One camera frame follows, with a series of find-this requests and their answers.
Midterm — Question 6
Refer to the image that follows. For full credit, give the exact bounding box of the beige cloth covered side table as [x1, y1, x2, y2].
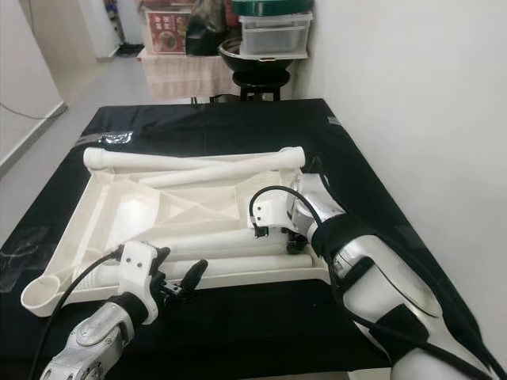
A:
[139, 55, 238, 100]

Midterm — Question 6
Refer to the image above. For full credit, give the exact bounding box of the clear plastic storage box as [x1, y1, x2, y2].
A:
[239, 13, 314, 58]

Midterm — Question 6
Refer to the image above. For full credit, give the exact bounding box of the red printed cardboard box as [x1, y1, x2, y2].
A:
[144, 9, 191, 55]

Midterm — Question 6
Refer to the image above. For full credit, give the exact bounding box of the black plastic bag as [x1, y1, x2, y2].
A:
[186, 0, 231, 56]

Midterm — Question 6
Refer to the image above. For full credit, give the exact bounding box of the black round stool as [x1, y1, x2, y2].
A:
[234, 71, 290, 102]

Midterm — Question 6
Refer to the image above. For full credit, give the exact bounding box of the black tablecloth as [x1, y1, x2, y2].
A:
[0, 99, 496, 380]

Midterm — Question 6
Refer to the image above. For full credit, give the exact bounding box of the black wall cable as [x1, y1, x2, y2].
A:
[0, 103, 64, 121]

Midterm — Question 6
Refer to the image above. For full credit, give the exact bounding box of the cream plastic table top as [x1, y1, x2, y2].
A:
[20, 146, 353, 319]

